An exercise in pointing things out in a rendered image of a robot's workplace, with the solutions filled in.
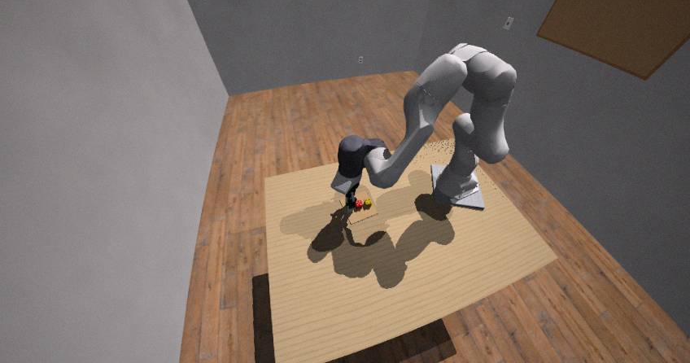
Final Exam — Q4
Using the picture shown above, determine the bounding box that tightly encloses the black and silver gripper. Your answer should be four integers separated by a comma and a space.
345, 182, 360, 212

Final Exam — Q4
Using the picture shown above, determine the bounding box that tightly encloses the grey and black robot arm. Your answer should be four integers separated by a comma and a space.
330, 43, 517, 200

